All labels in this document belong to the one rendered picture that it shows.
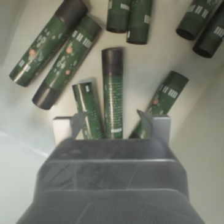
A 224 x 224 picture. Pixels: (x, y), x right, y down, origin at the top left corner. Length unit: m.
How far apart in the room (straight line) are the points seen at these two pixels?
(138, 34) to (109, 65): 0.06
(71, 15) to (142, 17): 0.09
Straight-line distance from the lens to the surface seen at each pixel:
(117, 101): 0.24
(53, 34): 0.25
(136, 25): 0.24
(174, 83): 0.25
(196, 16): 0.27
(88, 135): 0.26
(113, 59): 0.23
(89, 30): 0.24
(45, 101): 0.26
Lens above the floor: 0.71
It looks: 76 degrees down
